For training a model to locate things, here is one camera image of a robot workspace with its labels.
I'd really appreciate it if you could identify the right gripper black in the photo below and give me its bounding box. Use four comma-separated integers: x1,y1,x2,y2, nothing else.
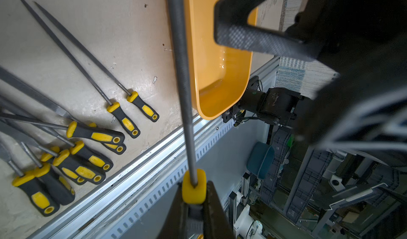
288,0,407,150

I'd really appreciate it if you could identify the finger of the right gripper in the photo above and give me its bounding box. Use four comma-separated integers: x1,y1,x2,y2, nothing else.
214,0,323,61

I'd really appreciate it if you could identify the yellow plastic storage tray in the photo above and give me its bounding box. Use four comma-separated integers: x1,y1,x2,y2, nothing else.
184,0,253,120

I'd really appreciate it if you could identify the file tool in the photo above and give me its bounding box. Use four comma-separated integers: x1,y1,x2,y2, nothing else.
20,0,141,138
34,2,160,122
1,95,113,172
1,67,125,145
1,121,75,206
1,120,106,185
1,113,125,154
167,0,207,205

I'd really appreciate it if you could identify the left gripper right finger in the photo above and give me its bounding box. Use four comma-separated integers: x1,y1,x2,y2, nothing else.
203,181,234,239

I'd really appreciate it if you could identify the aluminium front rail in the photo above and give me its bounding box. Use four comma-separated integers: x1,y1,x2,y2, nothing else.
27,57,280,239

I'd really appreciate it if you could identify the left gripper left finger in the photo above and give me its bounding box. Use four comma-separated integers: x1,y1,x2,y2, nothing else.
156,188,189,239

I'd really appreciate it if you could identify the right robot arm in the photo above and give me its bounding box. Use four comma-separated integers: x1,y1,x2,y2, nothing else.
214,0,407,152

